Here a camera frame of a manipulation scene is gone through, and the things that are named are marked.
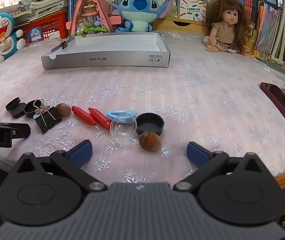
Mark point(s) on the dark red smartphone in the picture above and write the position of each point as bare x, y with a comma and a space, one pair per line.
277, 102

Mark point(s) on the brown hazelnut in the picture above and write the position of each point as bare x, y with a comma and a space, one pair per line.
150, 141
63, 109

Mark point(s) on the grey knitted cloth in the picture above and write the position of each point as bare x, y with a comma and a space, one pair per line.
20, 6

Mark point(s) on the red plastic crate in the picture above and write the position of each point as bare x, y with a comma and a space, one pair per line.
52, 22

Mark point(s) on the light blue hair clip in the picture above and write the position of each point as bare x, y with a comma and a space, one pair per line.
125, 118

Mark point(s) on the blue alien plush toy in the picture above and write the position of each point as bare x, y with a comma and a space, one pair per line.
137, 12

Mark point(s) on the brown haired doll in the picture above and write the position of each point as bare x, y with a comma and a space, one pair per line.
227, 27

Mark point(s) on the white printed cardboard box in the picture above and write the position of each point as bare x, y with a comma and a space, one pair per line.
191, 10

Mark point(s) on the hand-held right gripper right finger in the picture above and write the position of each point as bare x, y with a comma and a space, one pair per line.
197, 153

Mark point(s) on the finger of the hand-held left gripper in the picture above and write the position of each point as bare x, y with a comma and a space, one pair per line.
20, 130

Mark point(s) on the small black bottle cap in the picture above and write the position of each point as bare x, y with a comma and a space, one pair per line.
14, 103
18, 113
30, 110

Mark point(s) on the blue cat plush toy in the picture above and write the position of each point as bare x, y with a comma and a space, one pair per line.
0, 32

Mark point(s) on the stack of worn books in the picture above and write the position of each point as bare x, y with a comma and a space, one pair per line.
47, 2

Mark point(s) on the pink snowflake tablecloth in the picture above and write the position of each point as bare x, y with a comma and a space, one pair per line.
182, 85

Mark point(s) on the wooden drawer box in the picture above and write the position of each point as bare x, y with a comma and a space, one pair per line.
167, 25

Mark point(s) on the large black jar lid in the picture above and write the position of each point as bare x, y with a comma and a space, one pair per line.
149, 127

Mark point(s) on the pink triangular toy house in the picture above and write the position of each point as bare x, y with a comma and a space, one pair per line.
90, 12

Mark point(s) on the row of thin blue books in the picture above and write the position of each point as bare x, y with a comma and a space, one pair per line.
73, 2

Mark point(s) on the red plastic piece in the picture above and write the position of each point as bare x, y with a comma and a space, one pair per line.
82, 115
100, 118

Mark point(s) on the small black binder clip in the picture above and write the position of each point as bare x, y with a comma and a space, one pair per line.
64, 45

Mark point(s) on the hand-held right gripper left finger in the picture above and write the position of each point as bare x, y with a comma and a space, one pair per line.
81, 153

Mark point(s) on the beaded hair clip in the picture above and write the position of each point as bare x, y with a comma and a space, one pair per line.
42, 110

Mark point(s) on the row of colourful thin booklets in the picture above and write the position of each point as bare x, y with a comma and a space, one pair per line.
267, 27

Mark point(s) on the white cardboard box tray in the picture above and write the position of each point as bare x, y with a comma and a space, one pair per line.
122, 42

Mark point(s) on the white plastic pipe rack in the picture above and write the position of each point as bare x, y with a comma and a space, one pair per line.
283, 30

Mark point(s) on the large black binder clip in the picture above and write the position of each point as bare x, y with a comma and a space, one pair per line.
46, 122

